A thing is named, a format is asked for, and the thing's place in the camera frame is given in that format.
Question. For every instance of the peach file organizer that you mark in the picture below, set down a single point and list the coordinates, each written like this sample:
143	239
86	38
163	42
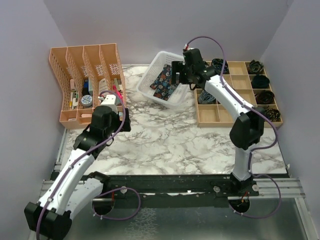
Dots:
78	70

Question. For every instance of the black metal base rail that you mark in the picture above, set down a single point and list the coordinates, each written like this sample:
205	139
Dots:
130	198

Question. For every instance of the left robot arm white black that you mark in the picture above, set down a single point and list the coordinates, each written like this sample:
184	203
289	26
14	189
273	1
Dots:
54	212

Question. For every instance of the round blue patterned tin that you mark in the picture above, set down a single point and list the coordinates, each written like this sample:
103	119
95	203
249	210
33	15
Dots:
87	101

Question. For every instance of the rolled dark red tie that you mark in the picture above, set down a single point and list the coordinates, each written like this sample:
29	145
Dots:
264	97

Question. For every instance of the white perforated card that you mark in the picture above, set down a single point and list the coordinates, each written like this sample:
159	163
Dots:
102	86

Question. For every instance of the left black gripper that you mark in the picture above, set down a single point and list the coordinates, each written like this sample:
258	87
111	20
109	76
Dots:
126	126

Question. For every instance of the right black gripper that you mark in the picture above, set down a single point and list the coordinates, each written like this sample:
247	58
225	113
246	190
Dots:
178	67

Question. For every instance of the rolled black gold tie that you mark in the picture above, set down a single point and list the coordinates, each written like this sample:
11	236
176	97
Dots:
272	114

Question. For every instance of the white plastic basket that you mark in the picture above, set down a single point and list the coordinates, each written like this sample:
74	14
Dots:
154	69

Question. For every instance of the wooden compartment tray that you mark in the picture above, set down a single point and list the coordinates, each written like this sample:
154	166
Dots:
215	115

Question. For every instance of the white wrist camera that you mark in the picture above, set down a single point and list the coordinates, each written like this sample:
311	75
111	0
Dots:
109	100
186	47

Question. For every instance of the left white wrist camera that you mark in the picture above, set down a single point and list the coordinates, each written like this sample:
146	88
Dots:
109	100

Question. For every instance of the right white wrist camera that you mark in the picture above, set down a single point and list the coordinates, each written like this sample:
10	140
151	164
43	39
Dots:
186	47

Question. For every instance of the rolled teal dark tie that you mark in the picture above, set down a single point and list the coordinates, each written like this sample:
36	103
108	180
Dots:
217	63

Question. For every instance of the aluminium frame rail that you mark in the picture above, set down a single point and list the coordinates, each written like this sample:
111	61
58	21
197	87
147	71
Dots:
221	185

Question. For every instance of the rolled blue grey tie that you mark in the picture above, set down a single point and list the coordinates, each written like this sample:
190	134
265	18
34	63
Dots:
205	98

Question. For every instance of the navy floral tie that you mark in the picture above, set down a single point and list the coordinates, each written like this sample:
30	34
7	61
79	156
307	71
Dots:
162	86

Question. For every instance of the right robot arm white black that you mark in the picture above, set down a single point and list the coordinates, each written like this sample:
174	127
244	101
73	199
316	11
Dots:
248	126

